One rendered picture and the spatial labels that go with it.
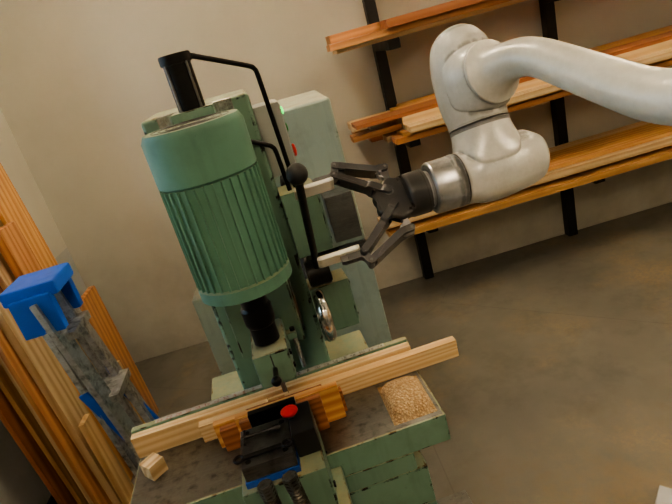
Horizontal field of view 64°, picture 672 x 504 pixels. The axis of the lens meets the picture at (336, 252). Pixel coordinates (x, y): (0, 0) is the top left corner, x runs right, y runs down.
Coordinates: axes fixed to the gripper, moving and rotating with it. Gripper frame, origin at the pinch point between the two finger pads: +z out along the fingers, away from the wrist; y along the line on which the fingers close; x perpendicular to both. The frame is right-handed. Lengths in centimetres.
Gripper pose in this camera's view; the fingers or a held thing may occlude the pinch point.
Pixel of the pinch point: (312, 225)
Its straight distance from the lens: 89.1
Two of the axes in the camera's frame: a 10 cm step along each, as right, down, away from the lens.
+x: -0.6, -4.3, -9.0
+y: -3.1, -8.5, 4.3
